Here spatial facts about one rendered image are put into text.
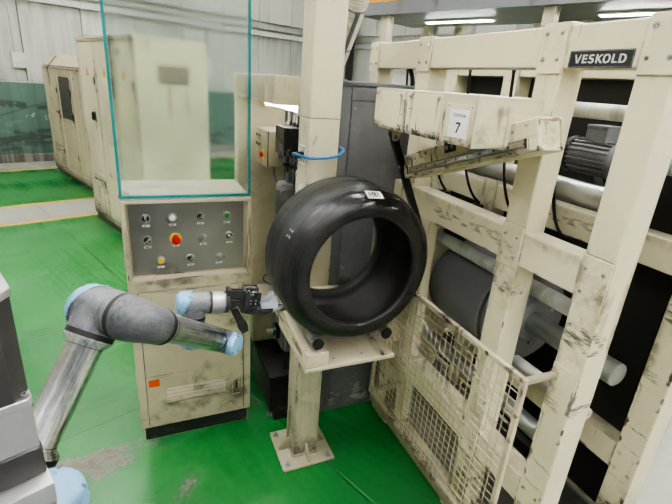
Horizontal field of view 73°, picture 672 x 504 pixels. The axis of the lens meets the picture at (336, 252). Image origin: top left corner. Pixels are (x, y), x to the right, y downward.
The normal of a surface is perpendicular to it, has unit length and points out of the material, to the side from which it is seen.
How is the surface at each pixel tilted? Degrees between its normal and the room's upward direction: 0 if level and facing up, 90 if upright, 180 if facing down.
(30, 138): 90
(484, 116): 90
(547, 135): 72
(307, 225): 61
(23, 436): 90
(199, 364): 88
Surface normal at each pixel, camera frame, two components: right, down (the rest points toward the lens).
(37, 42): 0.69, 0.30
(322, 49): 0.38, 0.35
